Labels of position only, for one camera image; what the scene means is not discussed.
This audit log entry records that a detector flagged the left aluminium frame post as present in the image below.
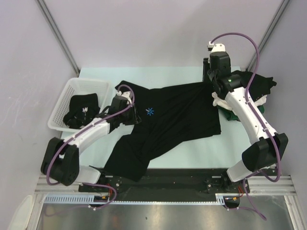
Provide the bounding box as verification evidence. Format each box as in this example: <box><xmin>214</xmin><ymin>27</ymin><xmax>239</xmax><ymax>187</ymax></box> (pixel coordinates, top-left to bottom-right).
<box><xmin>35</xmin><ymin>0</ymin><xmax>81</xmax><ymax>76</ymax></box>

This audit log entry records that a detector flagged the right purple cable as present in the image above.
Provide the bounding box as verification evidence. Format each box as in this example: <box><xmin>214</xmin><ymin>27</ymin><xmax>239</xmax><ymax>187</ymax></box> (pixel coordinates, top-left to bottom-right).
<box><xmin>208</xmin><ymin>32</ymin><xmax>283</xmax><ymax>220</ymax></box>

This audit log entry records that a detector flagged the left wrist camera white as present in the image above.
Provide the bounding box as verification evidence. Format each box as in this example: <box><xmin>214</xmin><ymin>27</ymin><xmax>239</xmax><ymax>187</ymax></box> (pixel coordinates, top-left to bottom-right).
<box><xmin>116</xmin><ymin>91</ymin><xmax>132</xmax><ymax>104</ymax></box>

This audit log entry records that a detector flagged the aluminium frame post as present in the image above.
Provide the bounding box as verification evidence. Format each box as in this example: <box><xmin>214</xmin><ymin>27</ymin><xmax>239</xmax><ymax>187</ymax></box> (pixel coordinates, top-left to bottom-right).
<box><xmin>35</xmin><ymin>0</ymin><xmax>81</xmax><ymax>76</ymax></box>
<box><xmin>247</xmin><ymin>0</ymin><xmax>291</xmax><ymax>70</ymax></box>

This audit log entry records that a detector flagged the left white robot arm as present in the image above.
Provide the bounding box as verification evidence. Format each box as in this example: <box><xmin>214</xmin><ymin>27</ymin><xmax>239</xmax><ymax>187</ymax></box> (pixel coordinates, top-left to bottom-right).
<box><xmin>41</xmin><ymin>91</ymin><xmax>141</xmax><ymax>192</ymax></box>

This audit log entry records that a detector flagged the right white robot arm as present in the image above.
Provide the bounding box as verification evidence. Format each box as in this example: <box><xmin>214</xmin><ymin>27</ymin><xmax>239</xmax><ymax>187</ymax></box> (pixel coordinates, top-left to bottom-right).
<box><xmin>204</xmin><ymin>44</ymin><xmax>288</xmax><ymax>192</ymax></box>

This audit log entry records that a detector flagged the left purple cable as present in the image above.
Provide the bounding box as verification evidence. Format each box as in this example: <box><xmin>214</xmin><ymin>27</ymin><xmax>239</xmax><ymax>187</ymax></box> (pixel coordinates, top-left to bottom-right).
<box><xmin>45</xmin><ymin>85</ymin><xmax>135</xmax><ymax>211</ymax></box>

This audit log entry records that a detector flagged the white folded t-shirt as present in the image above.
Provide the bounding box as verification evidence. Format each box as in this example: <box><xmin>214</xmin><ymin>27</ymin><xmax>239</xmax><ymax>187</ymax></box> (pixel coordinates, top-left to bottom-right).
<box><xmin>212</xmin><ymin>92</ymin><xmax>267</xmax><ymax>111</ymax></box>

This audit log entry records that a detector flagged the purple cable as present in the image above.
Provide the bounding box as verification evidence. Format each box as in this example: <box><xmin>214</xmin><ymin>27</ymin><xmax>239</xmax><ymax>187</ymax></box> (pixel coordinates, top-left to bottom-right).
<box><xmin>208</xmin><ymin>32</ymin><xmax>283</xmax><ymax>220</ymax></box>
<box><xmin>45</xmin><ymin>85</ymin><xmax>135</xmax><ymax>211</ymax></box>

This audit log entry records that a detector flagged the green folded t-shirt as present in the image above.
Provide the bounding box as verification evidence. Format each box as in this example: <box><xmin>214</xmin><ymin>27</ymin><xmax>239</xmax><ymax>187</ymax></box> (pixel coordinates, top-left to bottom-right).
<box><xmin>217</xmin><ymin>105</ymin><xmax>265</xmax><ymax>122</ymax></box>

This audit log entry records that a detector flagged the white plastic laundry basket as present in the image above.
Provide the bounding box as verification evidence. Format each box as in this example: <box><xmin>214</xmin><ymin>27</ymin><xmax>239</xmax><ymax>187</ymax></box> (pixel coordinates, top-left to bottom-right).
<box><xmin>47</xmin><ymin>78</ymin><xmax>110</xmax><ymax>133</ymax></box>

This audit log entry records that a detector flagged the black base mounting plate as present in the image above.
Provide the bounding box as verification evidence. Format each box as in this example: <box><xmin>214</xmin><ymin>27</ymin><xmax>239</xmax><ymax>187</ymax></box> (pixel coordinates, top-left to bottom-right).
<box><xmin>78</xmin><ymin>168</ymin><xmax>250</xmax><ymax>205</ymax></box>

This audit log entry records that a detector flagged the white slotted cable duct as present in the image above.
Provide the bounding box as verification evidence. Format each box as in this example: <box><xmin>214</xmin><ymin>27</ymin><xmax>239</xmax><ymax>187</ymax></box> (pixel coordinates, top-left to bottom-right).
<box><xmin>44</xmin><ymin>193</ymin><xmax>226</xmax><ymax>206</ymax></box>

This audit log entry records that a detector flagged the right aluminium frame post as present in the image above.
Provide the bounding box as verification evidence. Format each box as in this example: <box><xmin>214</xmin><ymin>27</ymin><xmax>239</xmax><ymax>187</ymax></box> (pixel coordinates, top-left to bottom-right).
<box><xmin>247</xmin><ymin>0</ymin><xmax>291</xmax><ymax>70</ymax></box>

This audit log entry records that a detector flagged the black printed t-shirt in basket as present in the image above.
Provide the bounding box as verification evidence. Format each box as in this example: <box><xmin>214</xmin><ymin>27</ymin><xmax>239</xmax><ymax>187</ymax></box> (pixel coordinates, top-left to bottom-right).
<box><xmin>63</xmin><ymin>93</ymin><xmax>100</xmax><ymax>129</ymax></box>

